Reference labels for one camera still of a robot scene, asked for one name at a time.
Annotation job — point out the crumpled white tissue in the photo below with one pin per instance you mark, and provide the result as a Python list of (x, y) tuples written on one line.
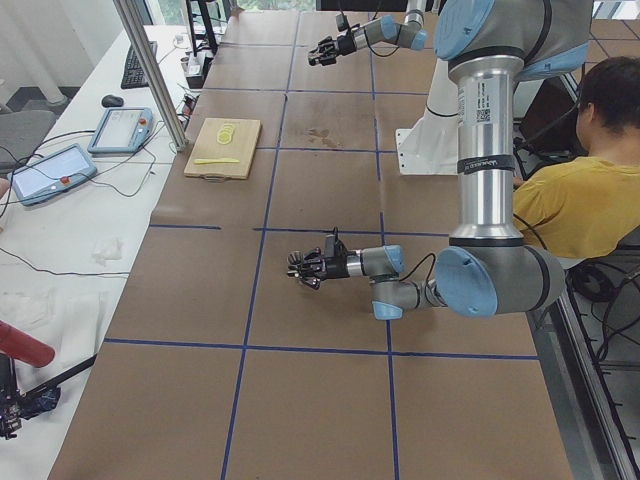
[(107, 249)]

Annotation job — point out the brown paper table cover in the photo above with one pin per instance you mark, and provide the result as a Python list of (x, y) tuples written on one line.
[(217, 365)]

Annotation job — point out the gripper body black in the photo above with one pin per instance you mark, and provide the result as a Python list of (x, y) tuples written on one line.
[(346, 44), (335, 266)]

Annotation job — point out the lemon slice leftmost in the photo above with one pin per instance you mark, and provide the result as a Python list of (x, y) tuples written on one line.
[(224, 141)]

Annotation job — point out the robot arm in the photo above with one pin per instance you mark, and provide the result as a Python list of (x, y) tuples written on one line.
[(488, 46), (410, 34)]

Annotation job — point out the teach pendant near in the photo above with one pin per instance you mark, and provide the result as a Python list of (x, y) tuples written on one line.
[(52, 175)]

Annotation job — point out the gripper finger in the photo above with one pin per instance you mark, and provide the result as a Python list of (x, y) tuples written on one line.
[(324, 46), (323, 59), (307, 279), (303, 258)]

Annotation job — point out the black keyboard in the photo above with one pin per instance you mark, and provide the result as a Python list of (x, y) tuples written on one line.
[(133, 74)]

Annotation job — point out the black camera tripod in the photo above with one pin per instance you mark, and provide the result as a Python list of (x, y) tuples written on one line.
[(16, 406)]

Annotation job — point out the bamboo cutting board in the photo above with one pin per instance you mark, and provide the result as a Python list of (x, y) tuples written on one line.
[(208, 158)]

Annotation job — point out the person in yellow shirt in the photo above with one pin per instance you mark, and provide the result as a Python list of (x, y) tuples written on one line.
[(583, 208)]

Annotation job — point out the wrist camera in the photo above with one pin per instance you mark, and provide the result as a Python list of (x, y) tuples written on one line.
[(342, 22), (334, 247)]

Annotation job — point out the black computer mouse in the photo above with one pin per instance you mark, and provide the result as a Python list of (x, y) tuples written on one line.
[(112, 101)]

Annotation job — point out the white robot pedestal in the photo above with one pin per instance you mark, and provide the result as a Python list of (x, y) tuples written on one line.
[(430, 147)]

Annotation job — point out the red thermos bottle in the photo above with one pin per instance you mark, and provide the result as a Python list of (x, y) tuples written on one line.
[(23, 347)]

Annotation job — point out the teach pendant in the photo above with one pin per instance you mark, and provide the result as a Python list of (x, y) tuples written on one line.
[(121, 130), (52, 175)]

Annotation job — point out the teach pendant far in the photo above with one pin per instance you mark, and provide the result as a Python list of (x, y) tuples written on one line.
[(121, 130)]

